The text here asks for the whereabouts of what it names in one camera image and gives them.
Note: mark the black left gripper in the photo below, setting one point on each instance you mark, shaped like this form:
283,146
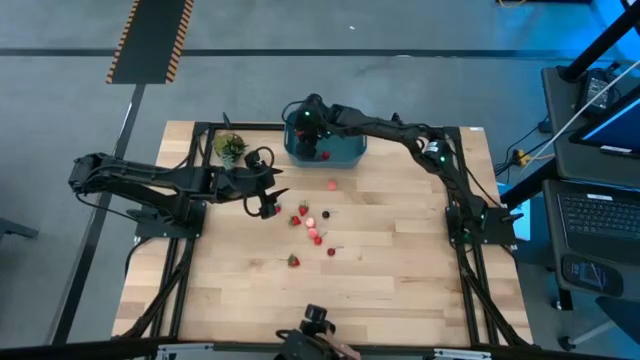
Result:
245,185

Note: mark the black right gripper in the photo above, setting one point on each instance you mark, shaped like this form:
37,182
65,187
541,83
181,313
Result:
312,122

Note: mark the pale pink toy peach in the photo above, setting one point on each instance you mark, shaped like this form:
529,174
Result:
310,222

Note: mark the black toy cherry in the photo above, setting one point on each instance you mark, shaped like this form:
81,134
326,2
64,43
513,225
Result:
326,214

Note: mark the leafy red toy strawberry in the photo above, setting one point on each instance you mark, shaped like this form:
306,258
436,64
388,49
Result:
294,261

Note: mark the dark red toy cherry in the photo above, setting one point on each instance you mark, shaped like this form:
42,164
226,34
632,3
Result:
331,252

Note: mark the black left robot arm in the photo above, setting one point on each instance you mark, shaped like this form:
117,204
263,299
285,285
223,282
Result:
150,175

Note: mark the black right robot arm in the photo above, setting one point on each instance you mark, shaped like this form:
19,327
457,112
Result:
390,131

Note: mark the teal plastic bin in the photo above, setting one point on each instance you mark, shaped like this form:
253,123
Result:
345,150

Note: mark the green artificial potted plant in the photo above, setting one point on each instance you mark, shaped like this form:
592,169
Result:
229,146

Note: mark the black floor strip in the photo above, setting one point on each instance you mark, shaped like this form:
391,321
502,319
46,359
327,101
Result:
300,52
89,250

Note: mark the black hazard-striped floor mat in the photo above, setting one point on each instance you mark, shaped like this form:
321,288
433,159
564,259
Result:
150,40

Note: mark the yellow plug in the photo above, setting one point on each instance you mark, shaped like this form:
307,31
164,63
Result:
522,157

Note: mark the black stand base bar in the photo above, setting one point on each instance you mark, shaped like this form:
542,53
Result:
530,184

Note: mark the black power plug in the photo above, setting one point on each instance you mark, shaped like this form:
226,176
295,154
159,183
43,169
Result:
544,125

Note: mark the black overhead rig bar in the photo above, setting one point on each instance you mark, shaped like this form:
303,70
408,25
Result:
75,351

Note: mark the grey chair leg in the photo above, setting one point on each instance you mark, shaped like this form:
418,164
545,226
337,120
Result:
15,229

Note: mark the black power adapter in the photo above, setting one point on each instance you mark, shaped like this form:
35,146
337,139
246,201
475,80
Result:
597,92

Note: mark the black diagonal pole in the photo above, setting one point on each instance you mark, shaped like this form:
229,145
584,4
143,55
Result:
600,45

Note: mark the black laptop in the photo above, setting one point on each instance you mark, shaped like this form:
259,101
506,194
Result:
600,220

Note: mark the monitor with blue screen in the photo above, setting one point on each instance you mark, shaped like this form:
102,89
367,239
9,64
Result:
620,125

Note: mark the black phone-like device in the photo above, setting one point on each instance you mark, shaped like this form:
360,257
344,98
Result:
592,275

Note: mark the office chair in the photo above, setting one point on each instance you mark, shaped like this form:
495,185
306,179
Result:
620,315

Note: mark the black aluminium table frame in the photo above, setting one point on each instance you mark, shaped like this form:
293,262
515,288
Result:
250,126

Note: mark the black camera rig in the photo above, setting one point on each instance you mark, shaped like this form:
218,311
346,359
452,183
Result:
316,314

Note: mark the silver metal bracket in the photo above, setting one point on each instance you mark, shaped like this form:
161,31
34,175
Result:
185,352
462,355

